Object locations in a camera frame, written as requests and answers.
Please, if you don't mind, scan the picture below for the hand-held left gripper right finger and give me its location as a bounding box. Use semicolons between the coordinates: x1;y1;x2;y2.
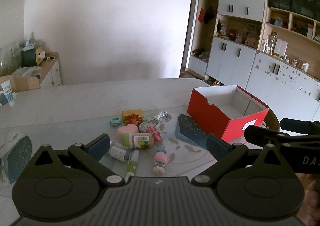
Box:
191;134;288;188

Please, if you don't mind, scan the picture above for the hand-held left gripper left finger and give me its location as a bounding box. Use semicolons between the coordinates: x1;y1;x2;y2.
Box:
32;134;125;187

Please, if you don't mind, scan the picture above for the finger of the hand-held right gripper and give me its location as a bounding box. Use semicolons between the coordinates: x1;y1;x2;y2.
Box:
279;118;320;134
244;124;292;144

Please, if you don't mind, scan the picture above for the red cardboard shoe box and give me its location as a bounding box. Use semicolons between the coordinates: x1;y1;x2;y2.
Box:
187;85;270;142

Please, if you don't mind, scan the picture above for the pink heart soap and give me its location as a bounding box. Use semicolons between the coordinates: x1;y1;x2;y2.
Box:
116;124;140;140

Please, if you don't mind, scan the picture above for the green white tube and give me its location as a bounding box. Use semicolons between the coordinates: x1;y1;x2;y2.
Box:
125;149;140;179

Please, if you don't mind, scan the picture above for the orange flower green toy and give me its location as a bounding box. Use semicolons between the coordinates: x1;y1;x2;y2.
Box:
127;114;146;125

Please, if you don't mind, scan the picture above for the small yellow box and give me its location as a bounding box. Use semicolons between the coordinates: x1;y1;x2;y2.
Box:
122;109;144;120

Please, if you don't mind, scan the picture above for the grey-green oval tin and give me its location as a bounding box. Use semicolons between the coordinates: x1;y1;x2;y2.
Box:
139;119;160;133

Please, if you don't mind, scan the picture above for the pink red packet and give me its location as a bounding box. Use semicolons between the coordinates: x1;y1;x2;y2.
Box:
146;126;163;144

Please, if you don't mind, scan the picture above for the small pink doll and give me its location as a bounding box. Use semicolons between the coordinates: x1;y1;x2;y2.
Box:
152;148;168;175

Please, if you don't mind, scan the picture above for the small white toy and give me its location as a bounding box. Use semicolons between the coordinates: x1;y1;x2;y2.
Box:
154;111;173;122

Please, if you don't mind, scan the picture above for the person's right hand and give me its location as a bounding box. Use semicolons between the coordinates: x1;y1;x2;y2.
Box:
307;188;320;213

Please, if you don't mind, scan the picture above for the printed table mat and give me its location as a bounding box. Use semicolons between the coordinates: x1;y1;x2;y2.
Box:
0;108;278;219

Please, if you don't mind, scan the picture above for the patterned door rug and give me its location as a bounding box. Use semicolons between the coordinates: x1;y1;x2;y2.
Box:
180;71;200;79

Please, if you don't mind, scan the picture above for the white wooden sideboard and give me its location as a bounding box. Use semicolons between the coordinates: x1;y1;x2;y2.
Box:
37;52;62;89

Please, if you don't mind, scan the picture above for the brown cardboard box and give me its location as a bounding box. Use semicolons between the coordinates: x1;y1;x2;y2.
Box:
0;74;41;93

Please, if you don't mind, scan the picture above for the clear plastic bag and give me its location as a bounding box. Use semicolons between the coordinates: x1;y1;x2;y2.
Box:
12;66;42;78

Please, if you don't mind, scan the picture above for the white blue printed tube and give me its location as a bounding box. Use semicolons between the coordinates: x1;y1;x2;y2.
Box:
0;79;15;107

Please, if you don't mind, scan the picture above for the yellow tissue box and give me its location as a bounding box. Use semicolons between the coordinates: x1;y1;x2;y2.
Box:
35;46;47;64

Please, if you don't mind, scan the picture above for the green tissue box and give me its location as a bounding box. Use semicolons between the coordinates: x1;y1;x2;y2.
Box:
21;46;42;68

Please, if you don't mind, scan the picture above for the black hanging bag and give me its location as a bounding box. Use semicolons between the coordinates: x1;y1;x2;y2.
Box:
204;7;215;24

